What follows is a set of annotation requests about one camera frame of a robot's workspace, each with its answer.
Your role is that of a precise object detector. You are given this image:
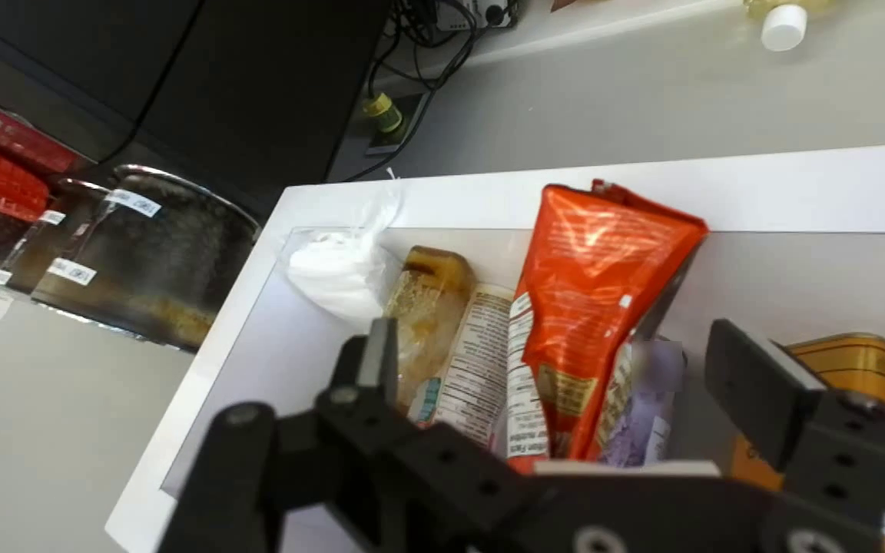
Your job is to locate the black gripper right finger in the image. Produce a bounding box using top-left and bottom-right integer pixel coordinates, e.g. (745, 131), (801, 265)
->
(704, 319), (885, 531)

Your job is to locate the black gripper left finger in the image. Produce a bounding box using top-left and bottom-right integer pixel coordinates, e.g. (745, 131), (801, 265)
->
(160, 313), (485, 553)

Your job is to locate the orange snack packet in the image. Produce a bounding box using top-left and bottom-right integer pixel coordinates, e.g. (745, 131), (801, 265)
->
(504, 181), (707, 473)

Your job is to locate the silver can with label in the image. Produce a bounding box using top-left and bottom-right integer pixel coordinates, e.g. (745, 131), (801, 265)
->
(603, 339), (688, 468)

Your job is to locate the brown glass jar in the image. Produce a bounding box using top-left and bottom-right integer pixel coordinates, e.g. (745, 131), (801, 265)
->
(388, 245), (477, 409)

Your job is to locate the clear bag white powder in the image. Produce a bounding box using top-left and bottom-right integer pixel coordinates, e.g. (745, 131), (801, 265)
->
(283, 200), (401, 331)

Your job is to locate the white plastic bottle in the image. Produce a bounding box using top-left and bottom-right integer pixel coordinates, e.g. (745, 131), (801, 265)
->
(745, 0), (835, 51)

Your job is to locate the white wall shelf unit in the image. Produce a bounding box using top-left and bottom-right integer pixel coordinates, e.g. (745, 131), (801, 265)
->
(104, 145), (885, 553)

